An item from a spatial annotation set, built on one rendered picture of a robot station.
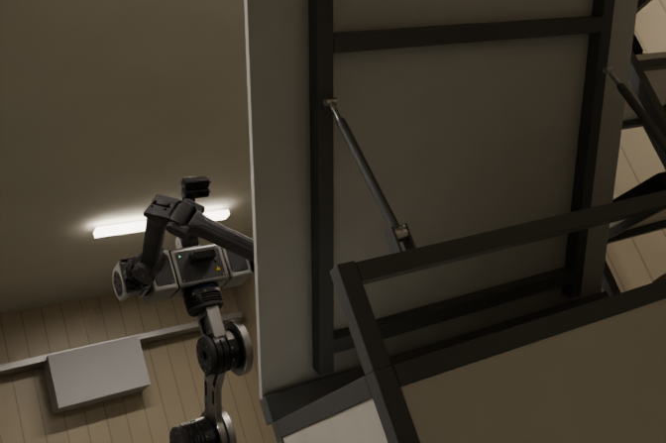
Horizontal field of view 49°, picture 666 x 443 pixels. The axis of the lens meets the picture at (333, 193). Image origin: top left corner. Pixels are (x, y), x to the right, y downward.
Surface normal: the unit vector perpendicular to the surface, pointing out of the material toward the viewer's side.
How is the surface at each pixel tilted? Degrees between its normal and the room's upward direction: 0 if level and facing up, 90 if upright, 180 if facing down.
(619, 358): 90
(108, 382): 90
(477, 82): 131
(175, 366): 90
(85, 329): 90
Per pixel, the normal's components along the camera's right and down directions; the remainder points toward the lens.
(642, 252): -0.83, 0.11
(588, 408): 0.36, -0.41
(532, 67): 0.49, 0.28
